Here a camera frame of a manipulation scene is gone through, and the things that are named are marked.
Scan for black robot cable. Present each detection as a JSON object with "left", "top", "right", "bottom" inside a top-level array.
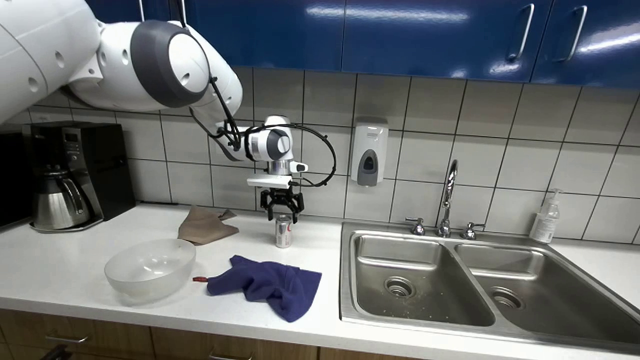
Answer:
[{"left": 187, "top": 75, "right": 337, "bottom": 191}]

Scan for blue left cabinet door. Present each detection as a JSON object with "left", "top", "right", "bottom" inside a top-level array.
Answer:
[{"left": 85, "top": 0, "right": 343, "bottom": 72}]

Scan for black coffee maker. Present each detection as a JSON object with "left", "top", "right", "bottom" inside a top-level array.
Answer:
[{"left": 25, "top": 123, "right": 136, "bottom": 233}]

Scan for white soap dispenser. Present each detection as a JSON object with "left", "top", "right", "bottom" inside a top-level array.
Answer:
[{"left": 349, "top": 118, "right": 388, "bottom": 187}]

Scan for wooden lower cabinet drawers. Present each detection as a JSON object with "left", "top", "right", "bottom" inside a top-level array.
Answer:
[{"left": 0, "top": 310, "right": 415, "bottom": 360}]

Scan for white spray bottle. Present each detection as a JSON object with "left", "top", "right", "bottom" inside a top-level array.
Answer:
[{"left": 529, "top": 193, "right": 559, "bottom": 244}]

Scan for tan oven mitt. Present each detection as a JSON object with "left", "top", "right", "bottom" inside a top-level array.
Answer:
[{"left": 178, "top": 206, "right": 235, "bottom": 247}]

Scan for blue right cabinet door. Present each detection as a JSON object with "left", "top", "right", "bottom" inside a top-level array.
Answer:
[{"left": 531, "top": 0, "right": 640, "bottom": 90}]

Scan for blue cabinet door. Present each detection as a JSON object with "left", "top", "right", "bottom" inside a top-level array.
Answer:
[
  {"left": 342, "top": 0, "right": 553, "bottom": 82},
  {"left": 531, "top": 0, "right": 640, "bottom": 90},
  {"left": 85, "top": 0, "right": 343, "bottom": 72}
]

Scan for chrome sink faucet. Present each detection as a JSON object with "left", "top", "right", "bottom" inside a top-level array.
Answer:
[{"left": 409, "top": 162, "right": 484, "bottom": 241}]

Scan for stainless steel double sink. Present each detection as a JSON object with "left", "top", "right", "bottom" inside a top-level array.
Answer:
[{"left": 339, "top": 225, "right": 640, "bottom": 356}]

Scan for blue dish cloth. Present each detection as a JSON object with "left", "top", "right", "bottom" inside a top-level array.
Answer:
[{"left": 193, "top": 254, "right": 322, "bottom": 322}]

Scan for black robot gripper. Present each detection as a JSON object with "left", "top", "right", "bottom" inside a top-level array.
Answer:
[{"left": 260, "top": 189, "right": 303, "bottom": 225}]

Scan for blue upper cabinet door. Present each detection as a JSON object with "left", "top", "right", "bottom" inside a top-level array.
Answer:
[{"left": 342, "top": 0, "right": 553, "bottom": 82}]

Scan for clear plastic bowl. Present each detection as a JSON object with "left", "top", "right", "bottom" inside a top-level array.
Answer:
[{"left": 103, "top": 238, "right": 195, "bottom": 304}]

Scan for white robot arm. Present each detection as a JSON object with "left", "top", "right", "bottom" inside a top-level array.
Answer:
[{"left": 0, "top": 0, "right": 306, "bottom": 214}]

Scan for steel coffee carafe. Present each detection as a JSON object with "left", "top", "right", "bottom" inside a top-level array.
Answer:
[{"left": 33, "top": 170, "right": 89, "bottom": 233}]

